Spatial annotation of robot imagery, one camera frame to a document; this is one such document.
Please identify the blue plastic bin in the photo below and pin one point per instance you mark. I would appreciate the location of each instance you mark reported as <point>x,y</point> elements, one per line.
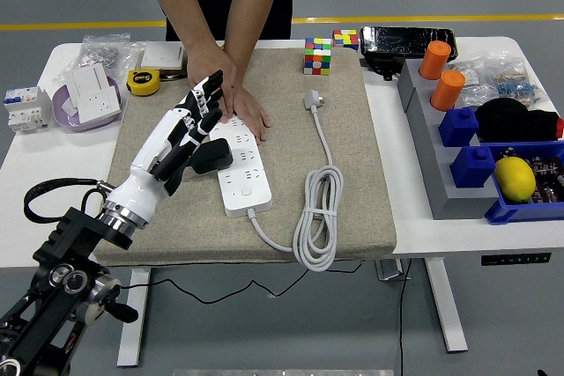
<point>520,214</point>

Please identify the small black knob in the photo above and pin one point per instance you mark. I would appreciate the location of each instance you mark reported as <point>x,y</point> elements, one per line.
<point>509,152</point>

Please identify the grey stepped peg base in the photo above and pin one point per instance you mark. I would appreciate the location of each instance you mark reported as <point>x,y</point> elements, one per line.
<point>440,186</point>

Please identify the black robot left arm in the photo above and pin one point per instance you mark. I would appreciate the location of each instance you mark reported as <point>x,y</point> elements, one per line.
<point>66,239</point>

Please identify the purple bowl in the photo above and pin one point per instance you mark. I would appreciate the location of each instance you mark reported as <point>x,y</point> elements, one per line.
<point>86,126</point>

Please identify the yellow tape measure black label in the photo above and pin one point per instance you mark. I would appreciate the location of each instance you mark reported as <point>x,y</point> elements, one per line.
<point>142,82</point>

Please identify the person's left hand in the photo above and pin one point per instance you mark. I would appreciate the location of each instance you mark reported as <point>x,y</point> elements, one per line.
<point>251,112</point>

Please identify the black power plug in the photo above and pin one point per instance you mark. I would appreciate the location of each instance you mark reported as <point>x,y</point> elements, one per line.
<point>213,156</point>

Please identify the small red piece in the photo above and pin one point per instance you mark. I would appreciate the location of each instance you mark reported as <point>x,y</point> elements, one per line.
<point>560,127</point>

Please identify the large colourful puzzle cube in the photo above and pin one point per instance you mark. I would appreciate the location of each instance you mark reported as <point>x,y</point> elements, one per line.
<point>317,59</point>

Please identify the white circuit breaker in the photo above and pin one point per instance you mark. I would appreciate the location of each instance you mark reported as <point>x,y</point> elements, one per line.
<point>24,112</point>

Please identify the black table control panel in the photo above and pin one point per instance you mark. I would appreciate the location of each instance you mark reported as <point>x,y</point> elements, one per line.
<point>515,259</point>

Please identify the silver metal bracket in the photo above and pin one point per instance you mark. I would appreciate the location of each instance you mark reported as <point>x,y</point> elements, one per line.
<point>390,272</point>

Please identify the blue peg block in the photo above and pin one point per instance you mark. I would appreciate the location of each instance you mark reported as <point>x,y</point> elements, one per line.
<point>472,167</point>
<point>458,127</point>

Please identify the white power strip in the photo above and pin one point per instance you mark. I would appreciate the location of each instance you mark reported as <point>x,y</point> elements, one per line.
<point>244,191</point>

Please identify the black cracked glossy device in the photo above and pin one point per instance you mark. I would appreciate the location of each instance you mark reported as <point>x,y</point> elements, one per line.
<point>407,41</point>

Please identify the small white piece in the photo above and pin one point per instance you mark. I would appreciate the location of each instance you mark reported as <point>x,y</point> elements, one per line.
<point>68,108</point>

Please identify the small colourful puzzle cube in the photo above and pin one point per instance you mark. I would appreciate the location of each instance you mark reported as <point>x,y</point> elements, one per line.
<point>345,40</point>

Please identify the clear bag of blue clips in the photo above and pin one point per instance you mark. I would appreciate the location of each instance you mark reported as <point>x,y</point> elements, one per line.
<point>517,85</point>

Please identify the dark electronic parts pile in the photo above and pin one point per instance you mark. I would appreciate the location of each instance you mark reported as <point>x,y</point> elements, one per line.
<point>548,182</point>

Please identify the white wall socket panel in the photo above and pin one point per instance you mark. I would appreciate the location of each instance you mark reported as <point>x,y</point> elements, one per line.
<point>99,105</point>

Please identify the black cloth bundle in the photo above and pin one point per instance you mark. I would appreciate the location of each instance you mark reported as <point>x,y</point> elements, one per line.
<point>506,120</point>

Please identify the yellow lemon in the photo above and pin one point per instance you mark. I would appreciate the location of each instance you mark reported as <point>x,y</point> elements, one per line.
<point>514,180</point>

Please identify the orange cylinder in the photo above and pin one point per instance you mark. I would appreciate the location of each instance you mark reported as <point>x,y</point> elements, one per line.
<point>447,90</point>
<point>435,59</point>

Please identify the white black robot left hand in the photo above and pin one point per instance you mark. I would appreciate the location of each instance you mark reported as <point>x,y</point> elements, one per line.
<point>150,160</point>

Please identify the person's right hand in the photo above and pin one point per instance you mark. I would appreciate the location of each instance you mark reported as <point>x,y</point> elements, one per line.
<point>207,61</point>

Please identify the clear bag of metal parts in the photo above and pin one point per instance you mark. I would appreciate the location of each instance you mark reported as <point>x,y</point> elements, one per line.
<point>103,52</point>

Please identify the black device stand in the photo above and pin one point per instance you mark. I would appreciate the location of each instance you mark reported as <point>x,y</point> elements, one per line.
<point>381,65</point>

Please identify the person's left forearm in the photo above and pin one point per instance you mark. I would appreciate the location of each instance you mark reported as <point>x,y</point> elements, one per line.
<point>254,6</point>

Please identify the white table leg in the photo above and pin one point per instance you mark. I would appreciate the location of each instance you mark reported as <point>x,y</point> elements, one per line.
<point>132,345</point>
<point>449,327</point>

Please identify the white wall switch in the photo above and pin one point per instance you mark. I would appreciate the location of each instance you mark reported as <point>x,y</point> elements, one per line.
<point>162,54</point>

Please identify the clear bag of small parts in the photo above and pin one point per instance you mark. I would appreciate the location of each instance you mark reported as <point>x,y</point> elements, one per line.
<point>471,78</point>

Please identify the grey-brown fabric mat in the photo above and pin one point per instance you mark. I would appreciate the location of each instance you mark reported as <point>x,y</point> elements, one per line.
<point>282,138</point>

